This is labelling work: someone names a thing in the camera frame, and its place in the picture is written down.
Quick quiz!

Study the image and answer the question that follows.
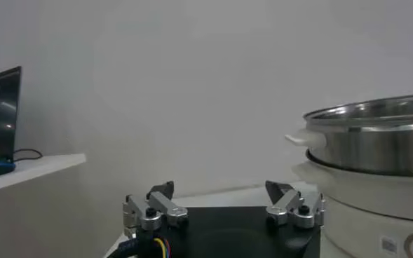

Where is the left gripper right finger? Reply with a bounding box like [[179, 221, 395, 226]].
[[264, 180, 325, 229]]

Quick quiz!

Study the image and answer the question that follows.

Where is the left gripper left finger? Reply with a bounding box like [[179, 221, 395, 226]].
[[123, 180, 189, 239]]

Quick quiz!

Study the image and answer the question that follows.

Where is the stainless steel steamer basket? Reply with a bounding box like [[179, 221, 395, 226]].
[[285, 93, 413, 177]]

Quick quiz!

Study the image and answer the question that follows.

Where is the white electric cooker base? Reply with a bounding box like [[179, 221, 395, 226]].
[[292, 161, 413, 258]]

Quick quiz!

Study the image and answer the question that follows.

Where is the white side table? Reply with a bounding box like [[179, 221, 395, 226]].
[[0, 153, 87, 196]]

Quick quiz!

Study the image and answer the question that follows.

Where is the thin black looped cable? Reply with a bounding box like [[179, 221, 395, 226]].
[[12, 148, 44, 163]]

